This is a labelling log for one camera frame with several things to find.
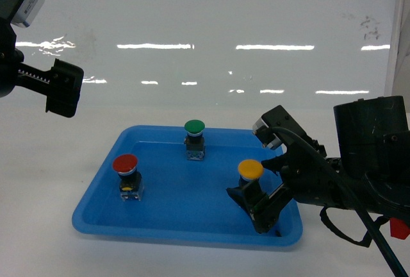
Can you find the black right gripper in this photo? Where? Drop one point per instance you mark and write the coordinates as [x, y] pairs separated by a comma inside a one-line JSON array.
[[305, 179]]

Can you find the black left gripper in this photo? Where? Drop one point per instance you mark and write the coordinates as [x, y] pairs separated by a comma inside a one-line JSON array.
[[63, 90]]

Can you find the yellow mushroom push button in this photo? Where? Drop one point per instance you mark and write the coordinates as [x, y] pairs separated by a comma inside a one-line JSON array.
[[250, 172]]

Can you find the red mushroom push button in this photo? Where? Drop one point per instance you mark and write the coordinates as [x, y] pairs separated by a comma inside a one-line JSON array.
[[131, 184]]

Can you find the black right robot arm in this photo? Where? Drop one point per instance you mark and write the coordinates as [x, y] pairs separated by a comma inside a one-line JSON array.
[[373, 138]]

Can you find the green mushroom push button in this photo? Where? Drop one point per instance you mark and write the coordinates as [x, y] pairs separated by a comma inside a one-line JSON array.
[[194, 140]]

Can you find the white glossy whiteboard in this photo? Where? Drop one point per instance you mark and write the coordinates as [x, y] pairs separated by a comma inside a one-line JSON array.
[[208, 53]]

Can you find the blue plastic tray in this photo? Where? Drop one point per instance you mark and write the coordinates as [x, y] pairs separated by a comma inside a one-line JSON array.
[[183, 202]]

